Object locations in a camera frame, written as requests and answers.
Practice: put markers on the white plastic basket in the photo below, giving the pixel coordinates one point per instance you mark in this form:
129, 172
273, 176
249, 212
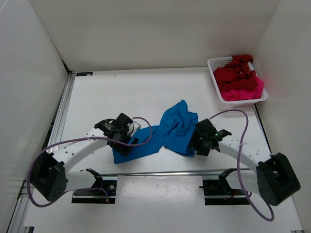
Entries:
213, 64

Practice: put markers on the black label sticker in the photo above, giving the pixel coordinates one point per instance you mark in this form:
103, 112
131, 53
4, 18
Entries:
81, 74

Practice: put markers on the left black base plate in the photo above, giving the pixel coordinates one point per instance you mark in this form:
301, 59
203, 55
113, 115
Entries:
102, 191

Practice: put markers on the aluminium frame rail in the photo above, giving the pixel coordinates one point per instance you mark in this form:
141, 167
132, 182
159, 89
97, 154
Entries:
148, 94

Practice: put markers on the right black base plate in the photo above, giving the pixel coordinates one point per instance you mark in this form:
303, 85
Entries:
217, 191

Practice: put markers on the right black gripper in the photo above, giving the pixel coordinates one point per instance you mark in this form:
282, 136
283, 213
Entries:
197, 142

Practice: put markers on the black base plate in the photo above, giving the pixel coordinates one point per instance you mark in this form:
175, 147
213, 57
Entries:
102, 191
217, 191

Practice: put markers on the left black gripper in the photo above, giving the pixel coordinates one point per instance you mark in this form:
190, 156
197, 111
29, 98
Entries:
125, 146

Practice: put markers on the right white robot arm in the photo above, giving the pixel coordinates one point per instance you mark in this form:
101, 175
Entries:
270, 176

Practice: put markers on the dark red t shirt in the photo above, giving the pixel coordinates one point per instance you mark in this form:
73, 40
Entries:
236, 75

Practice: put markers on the blue t shirt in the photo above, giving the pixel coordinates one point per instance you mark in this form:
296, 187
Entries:
173, 132

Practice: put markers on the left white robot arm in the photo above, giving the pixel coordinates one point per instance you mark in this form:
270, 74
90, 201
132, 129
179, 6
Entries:
51, 173

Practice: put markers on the pink t shirt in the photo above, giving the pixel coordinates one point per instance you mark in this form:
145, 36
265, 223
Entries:
237, 95

